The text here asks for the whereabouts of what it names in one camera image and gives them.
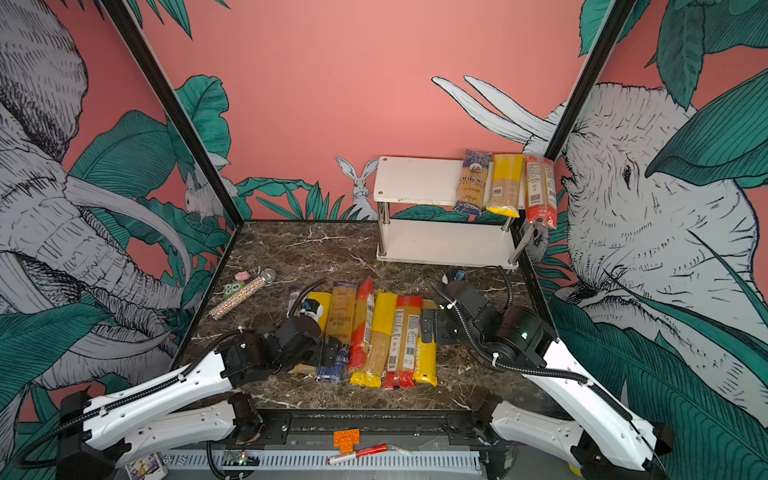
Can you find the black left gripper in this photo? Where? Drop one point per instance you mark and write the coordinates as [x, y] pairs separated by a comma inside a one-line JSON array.
[[321, 358]]

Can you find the clear blue-end spaghetti bag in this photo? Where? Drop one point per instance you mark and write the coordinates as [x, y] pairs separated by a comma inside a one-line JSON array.
[[294, 292]]

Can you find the yellow-top spaghetti bag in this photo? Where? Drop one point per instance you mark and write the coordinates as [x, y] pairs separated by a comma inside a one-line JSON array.
[[505, 185]]

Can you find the card box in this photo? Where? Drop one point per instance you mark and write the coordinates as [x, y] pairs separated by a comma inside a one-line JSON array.
[[151, 467]]

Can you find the yellow label spaghetti bag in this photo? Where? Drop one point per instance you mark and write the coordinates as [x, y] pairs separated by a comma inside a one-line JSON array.
[[310, 367]]

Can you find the glitter silver microphone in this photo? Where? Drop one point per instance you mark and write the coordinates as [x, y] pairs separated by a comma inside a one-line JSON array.
[[243, 292]]

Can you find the red double spaghetti bag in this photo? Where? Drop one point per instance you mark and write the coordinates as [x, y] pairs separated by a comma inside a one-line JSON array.
[[541, 203]]

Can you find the blue portrait spaghetti bag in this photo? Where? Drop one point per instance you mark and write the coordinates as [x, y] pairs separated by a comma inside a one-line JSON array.
[[473, 179]]

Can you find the blue-bottom spaghetti bag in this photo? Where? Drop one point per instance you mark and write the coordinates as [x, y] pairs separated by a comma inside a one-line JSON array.
[[338, 333]]

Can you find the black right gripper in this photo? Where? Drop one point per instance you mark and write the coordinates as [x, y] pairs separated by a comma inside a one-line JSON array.
[[440, 336]]

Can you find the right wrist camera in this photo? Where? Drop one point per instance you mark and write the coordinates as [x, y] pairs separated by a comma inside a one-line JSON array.
[[454, 274]]

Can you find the plain yellow spaghetti bag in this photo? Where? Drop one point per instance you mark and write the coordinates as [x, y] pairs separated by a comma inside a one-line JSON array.
[[371, 373]]

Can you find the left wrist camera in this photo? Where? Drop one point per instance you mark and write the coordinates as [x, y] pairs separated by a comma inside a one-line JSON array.
[[312, 308]]

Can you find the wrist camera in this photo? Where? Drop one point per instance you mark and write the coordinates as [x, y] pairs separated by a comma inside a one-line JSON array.
[[312, 308], [454, 274]]

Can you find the white perforated cable tray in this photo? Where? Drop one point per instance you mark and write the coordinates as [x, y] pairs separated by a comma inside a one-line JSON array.
[[465, 462]]

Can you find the red white marker pen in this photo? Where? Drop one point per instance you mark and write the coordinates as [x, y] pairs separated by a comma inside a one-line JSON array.
[[345, 457]]

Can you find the white two-tier shelf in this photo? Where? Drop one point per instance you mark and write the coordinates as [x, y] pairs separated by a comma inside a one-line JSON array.
[[416, 223]]

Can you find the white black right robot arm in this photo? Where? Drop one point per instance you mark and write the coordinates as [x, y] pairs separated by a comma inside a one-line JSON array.
[[601, 437]]

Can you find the yellow-end spaghetti bag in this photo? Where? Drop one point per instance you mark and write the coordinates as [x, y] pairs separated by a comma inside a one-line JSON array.
[[426, 353]]

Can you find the red yellow narrow spaghetti bag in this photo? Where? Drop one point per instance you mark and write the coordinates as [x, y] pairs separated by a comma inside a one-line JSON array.
[[362, 325]]

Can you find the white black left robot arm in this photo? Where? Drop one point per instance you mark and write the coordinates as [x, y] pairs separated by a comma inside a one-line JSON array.
[[200, 401]]

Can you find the green number toy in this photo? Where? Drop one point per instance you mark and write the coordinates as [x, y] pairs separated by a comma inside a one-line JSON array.
[[232, 289]]

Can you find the orange plastic block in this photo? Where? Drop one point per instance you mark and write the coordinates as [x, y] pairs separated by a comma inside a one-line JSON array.
[[346, 440]]

